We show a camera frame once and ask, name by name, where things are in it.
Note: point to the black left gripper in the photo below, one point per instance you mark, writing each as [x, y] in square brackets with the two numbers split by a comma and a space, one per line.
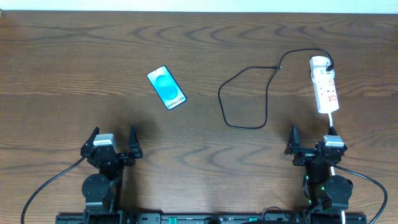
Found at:
[116, 156]

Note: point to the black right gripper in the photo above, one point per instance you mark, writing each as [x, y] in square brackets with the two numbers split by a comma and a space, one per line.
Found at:
[311, 152]

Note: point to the blue Samsung Galaxy smartphone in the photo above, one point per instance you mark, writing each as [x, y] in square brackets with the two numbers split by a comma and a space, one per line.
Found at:
[166, 87]

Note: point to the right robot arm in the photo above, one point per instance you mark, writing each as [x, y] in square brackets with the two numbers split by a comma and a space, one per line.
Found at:
[328, 194]

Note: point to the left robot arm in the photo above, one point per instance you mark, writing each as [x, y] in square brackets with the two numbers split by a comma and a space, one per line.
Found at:
[102, 191]

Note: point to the white charger adapter plug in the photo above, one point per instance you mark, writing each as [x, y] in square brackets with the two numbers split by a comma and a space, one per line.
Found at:
[319, 61]

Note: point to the white power strip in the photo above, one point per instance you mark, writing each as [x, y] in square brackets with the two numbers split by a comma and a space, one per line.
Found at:
[325, 90]

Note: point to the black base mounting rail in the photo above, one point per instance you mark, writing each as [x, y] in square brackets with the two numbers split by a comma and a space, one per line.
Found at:
[156, 218]

